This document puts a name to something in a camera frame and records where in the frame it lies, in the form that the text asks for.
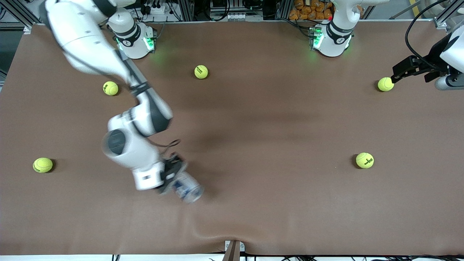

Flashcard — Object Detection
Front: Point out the silver blue tennis ball can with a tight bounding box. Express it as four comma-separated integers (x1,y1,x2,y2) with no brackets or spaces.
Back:
172,172,204,203

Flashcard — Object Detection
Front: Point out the brown table cover mat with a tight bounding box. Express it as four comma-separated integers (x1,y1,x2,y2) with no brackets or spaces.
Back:
0,20,464,256

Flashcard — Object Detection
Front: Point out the orange bags pile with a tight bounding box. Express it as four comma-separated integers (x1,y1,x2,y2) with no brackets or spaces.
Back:
289,0,333,20

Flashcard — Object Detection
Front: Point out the white power strip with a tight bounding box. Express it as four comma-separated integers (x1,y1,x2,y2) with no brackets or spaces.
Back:
140,3,168,15

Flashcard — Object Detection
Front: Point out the white terminal strip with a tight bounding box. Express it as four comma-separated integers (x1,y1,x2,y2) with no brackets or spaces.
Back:
210,13,264,21

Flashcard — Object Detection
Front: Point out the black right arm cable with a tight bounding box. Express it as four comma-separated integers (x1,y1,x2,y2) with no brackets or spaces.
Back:
149,139,181,150

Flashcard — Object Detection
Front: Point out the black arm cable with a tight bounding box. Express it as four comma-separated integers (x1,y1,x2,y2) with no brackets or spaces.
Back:
149,139,181,150
405,0,450,69

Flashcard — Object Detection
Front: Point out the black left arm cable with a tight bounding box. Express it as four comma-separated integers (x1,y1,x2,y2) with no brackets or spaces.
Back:
405,0,450,69

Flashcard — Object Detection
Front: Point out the aluminium frame profile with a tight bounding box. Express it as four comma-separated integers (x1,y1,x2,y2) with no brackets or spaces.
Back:
0,0,47,34
433,0,464,29

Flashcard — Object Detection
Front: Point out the white corrugated hose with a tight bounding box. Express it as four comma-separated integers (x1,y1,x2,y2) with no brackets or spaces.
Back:
422,0,452,17

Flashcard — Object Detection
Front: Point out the metal table clamp bracket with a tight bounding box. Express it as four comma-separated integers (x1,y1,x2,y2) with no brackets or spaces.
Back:
224,240,245,261

